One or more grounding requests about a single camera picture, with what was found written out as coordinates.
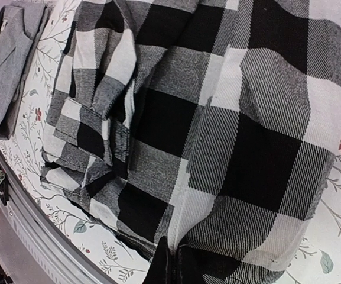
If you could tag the folded grey button shirt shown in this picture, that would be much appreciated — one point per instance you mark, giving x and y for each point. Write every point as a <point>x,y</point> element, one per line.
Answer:
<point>21,27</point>

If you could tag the black white plaid shirt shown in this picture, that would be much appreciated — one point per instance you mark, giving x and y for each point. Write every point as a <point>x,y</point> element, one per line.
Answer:
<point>212,123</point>

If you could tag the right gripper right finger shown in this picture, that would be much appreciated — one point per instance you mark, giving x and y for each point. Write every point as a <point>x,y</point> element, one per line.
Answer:
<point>201,266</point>

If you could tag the front aluminium rail frame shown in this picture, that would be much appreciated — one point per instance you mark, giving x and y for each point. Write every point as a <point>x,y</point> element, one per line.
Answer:
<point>53,252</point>

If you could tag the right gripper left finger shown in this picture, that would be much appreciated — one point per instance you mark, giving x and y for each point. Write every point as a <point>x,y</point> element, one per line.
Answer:
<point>163,266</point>

